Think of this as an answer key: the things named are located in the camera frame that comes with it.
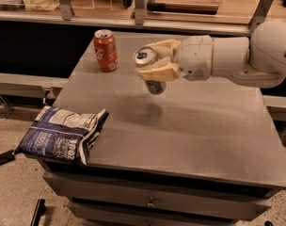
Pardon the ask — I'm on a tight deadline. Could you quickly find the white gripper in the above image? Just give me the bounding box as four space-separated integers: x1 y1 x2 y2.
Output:
138 36 213 82

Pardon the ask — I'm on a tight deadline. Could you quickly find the silver blue redbull can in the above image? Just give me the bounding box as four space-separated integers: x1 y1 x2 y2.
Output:
133 46 167 95

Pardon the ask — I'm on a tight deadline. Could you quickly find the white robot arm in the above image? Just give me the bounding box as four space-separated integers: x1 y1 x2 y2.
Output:
133 21 286 94

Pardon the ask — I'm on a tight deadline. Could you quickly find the red coca-cola can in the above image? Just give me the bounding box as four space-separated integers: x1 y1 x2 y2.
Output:
93 29 118 72

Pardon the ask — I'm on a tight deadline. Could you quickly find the grey metal bench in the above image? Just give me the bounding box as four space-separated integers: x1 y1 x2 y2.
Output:
0 73 68 99

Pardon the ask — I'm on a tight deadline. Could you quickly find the blue white chip bag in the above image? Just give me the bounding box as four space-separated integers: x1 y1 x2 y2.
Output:
16 105 109 167

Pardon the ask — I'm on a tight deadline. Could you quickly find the grey drawer cabinet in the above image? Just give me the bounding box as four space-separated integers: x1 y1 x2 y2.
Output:
39 160 282 226

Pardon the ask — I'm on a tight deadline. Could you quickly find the small black floor object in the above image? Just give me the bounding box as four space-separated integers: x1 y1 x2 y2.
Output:
0 150 15 166

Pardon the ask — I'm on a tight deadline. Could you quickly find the black bar on floor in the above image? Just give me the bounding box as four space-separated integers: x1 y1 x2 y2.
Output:
30 199 46 226

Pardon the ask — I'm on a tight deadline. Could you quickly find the grey metal shelf bracket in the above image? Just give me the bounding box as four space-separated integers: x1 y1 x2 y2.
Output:
59 0 74 21
248 0 274 31
135 0 145 25

